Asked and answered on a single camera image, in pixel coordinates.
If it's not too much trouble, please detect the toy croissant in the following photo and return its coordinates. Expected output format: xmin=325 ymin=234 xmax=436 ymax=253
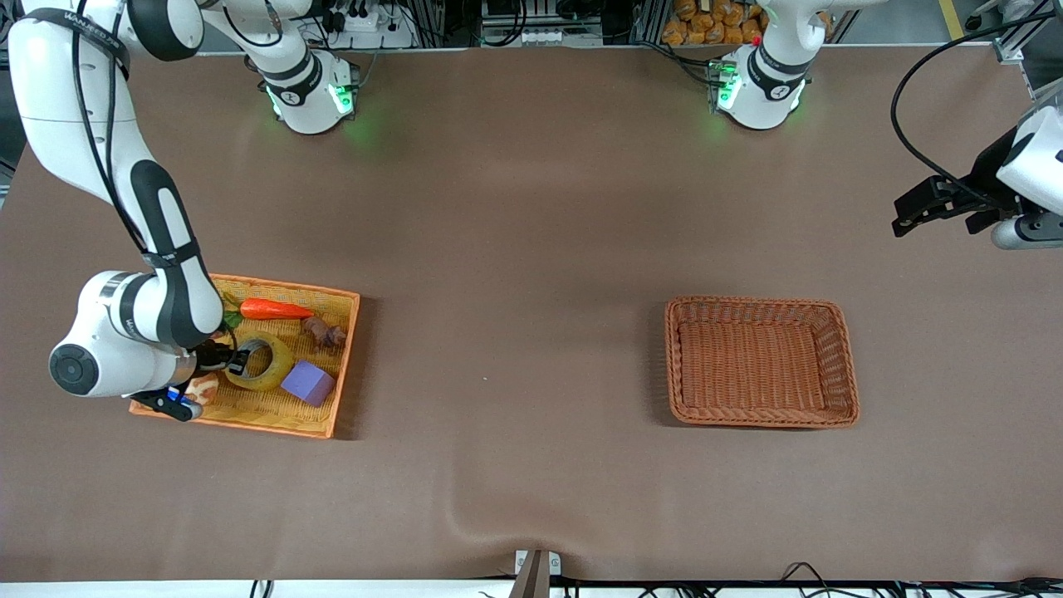
xmin=183 ymin=371 xmax=220 ymax=407

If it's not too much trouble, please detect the orange-rimmed yellow woven tray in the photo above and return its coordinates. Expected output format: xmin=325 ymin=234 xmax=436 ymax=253
xmin=129 ymin=273 xmax=361 ymax=439

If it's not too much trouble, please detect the orange toy carrot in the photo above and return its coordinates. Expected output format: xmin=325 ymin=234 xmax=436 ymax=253
xmin=218 ymin=292 xmax=317 ymax=331

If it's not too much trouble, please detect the brown wicker basket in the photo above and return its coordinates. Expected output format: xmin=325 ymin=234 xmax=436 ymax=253
xmin=664 ymin=295 xmax=861 ymax=429

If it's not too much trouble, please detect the small brown toy figure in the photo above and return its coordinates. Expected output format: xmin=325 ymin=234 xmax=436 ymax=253
xmin=300 ymin=315 xmax=348 ymax=350

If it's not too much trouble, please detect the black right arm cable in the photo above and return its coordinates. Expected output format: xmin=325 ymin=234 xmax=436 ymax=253
xmin=70 ymin=0 xmax=154 ymax=258

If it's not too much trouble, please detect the purple foam block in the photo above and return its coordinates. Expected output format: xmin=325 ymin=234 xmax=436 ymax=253
xmin=280 ymin=359 xmax=336 ymax=408

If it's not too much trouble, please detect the small white power strip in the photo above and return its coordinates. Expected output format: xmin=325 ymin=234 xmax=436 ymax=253
xmin=517 ymin=28 xmax=584 ymax=47

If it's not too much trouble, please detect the aluminium frame post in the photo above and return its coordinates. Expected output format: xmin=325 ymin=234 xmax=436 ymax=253
xmin=992 ymin=0 xmax=1063 ymax=66

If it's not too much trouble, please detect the grey metal table bracket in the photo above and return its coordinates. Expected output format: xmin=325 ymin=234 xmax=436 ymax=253
xmin=508 ymin=549 xmax=562 ymax=598

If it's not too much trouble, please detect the yellowish clear tape roll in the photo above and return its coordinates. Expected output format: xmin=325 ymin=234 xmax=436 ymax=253
xmin=224 ymin=331 xmax=295 ymax=391

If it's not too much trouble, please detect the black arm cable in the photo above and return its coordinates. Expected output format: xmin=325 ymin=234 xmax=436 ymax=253
xmin=70 ymin=0 xmax=154 ymax=258
xmin=890 ymin=12 xmax=1063 ymax=208

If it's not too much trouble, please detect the white power strip with plugs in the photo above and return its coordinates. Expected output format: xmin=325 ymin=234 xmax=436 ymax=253
xmin=320 ymin=0 xmax=418 ymax=51

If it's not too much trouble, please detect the pile of orange bread toys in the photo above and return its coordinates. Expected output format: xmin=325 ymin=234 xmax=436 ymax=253
xmin=661 ymin=0 xmax=767 ymax=47

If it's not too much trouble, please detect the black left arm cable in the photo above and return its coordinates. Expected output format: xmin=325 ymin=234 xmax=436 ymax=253
xmin=890 ymin=12 xmax=1063 ymax=208

